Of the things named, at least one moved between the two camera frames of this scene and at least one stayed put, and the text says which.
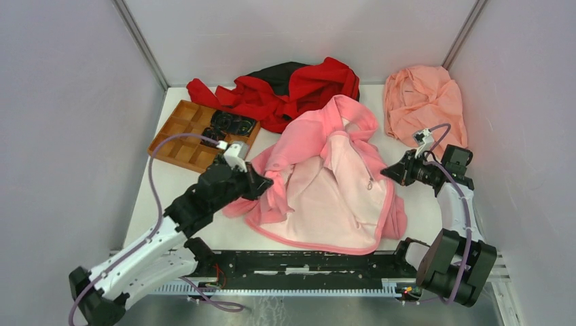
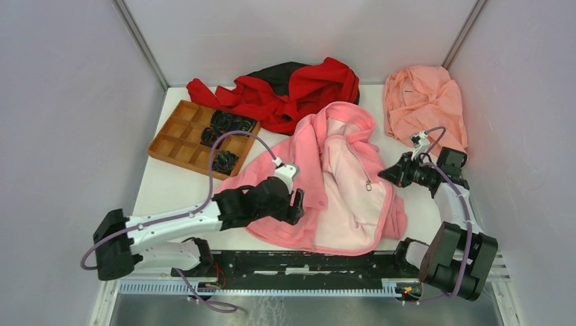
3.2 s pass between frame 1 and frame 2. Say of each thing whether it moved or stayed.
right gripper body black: stayed
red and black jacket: stayed
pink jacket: stayed
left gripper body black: moved
